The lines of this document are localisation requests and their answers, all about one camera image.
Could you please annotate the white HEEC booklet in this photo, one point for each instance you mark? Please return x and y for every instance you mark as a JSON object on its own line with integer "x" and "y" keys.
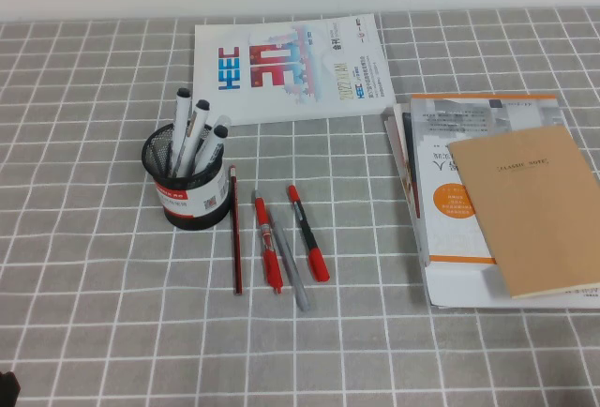
{"x": 281, "y": 102}

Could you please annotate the grey checked tablecloth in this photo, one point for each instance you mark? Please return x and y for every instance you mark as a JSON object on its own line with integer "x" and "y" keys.
{"x": 300, "y": 355}

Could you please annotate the thin white edged booklet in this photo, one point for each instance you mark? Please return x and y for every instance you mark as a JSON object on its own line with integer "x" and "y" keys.
{"x": 390, "y": 128}

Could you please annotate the red black striped pencil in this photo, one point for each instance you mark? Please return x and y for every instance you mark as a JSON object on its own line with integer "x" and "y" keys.
{"x": 235, "y": 238}

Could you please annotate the black mesh pen holder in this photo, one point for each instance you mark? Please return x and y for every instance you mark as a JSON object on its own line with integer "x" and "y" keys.
{"x": 187, "y": 219}

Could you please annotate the white marker with black cap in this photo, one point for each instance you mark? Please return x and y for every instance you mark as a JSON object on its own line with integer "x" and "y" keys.
{"x": 180, "y": 125}
{"x": 196, "y": 130}
{"x": 214, "y": 142}

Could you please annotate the orange and white magazine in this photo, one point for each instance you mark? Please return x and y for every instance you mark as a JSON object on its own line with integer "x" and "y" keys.
{"x": 450, "y": 233}

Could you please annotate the white paper sheet stack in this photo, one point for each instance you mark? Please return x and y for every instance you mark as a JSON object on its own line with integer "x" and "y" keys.
{"x": 459, "y": 285}

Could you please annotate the red gel pen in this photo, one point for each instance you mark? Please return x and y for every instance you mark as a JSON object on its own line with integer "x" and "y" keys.
{"x": 268, "y": 247}

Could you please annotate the grey pen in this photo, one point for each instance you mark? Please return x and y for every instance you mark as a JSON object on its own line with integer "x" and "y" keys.
{"x": 290, "y": 266}

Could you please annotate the clear capped white pen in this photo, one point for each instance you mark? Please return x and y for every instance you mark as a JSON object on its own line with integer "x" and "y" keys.
{"x": 223, "y": 121}

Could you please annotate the kraft brown classic notebook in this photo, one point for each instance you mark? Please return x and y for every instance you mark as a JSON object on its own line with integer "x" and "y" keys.
{"x": 529, "y": 219}

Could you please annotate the red and black marker pen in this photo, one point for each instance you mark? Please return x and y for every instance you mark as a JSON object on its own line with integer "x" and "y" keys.
{"x": 316, "y": 259}

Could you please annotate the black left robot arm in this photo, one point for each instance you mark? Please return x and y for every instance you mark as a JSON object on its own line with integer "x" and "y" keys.
{"x": 7, "y": 390}

